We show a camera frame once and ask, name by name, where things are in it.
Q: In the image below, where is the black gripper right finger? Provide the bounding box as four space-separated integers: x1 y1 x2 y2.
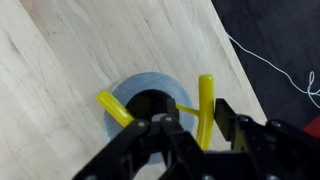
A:
214 98 320 180

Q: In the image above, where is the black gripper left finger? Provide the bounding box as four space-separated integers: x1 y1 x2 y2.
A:
71 97 214 180

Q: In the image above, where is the silver cylindrical holder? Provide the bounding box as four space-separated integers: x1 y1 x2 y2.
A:
103 71 196 166

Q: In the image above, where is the red floor mat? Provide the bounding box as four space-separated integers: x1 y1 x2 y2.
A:
302 114 320 138

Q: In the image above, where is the white floor cable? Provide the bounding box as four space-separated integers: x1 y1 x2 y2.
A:
226 31 320 109

